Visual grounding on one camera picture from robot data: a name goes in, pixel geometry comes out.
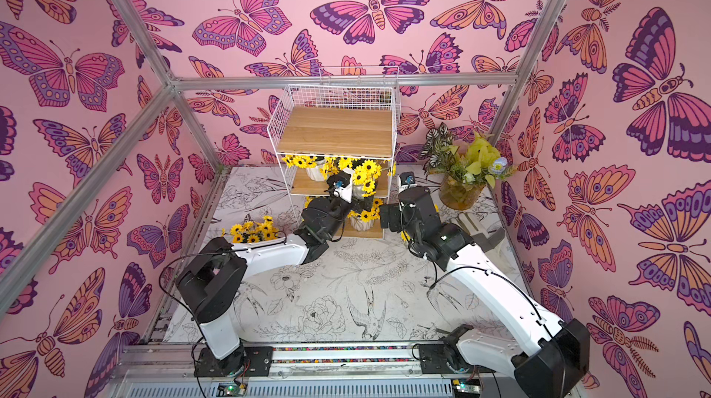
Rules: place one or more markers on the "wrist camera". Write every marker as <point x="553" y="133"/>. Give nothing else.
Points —
<point x="406" y="180"/>
<point x="340" y="186"/>

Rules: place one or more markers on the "white wire wooden shelf rack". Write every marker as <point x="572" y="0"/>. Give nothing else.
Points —
<point x="331" y="121"/>

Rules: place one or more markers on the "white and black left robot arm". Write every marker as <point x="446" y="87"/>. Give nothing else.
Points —
<point x="213" y="278"/>

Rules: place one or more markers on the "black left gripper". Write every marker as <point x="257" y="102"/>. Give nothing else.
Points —
<point x="367" y="204"/>

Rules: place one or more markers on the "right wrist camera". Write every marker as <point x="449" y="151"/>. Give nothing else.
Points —
<point x="406" y="180"/>

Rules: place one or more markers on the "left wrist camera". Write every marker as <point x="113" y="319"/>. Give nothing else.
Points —
<point x="340" y="186"/>

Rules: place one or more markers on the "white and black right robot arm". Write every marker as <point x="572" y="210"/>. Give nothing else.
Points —
<point x="550" y="355"/>

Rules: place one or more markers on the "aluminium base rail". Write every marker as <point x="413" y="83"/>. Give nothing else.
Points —
<point x="344" y="369"/>

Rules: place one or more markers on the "green plant in glass vase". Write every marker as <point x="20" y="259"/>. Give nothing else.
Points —
<point x="466" y="170"/>

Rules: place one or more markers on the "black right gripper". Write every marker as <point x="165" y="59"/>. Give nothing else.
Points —
<point x="392" y="217"/>

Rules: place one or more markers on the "sunflower pot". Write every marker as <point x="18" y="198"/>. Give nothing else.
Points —
<point x="252" y="232"/>
<point x="367" y="217"/>
<point x="314" y="165"/>
<point x="368" y="176"/>

